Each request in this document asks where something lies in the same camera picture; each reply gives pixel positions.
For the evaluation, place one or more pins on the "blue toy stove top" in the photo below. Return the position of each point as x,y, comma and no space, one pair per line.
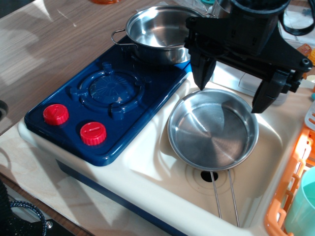
117,90

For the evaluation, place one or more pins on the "grey toy faucet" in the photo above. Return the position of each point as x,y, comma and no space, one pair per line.
234,79

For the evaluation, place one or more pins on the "mint green plastic cup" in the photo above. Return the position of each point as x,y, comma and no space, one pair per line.
300,219

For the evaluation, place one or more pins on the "yellow toy corn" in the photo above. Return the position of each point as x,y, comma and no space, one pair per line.
311,56

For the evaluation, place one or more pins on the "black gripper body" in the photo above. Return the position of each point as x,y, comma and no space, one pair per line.
254,46

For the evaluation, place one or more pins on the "orange transparent measuring cup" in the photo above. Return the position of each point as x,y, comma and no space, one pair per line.
305,49

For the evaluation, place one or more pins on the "cream toy sink unit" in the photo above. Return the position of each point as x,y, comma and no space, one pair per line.
152,181

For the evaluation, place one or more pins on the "steel pot with handles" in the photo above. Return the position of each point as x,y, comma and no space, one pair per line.
157,34

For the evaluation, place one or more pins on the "red stove knob left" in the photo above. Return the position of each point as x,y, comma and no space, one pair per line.
56,114

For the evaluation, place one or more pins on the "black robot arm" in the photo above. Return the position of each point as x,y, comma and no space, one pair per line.
271,11

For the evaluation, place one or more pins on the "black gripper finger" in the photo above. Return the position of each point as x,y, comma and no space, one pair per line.
265,95
202,69

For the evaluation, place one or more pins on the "white plastic spatula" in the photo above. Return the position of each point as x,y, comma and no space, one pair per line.
309,119

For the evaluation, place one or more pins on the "red stove knob right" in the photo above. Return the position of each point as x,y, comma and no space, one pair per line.
93,133

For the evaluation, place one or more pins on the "red stove knob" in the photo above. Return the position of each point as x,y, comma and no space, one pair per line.
93,133
56,114

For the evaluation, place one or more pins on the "orange dish rack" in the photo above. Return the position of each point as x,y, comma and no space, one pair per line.
301,159

